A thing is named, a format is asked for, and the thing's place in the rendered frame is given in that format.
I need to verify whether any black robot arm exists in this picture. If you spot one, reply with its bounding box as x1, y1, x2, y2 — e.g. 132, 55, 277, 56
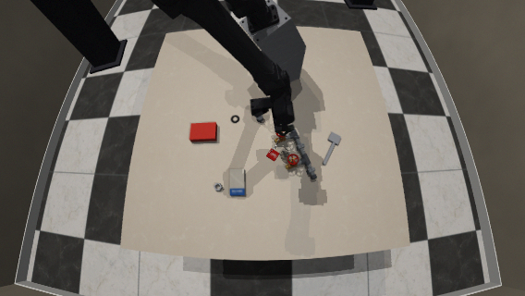
151, 0, 295, 125

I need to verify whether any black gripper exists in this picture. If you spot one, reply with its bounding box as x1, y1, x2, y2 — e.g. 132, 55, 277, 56
273, 118, 294, 136

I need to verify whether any red number tag with silver chain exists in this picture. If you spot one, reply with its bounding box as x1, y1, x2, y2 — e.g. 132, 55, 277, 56
267, 146, 279, 161

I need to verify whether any red flat block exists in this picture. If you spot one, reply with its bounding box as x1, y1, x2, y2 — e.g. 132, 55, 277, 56
189, 122, 217, 142

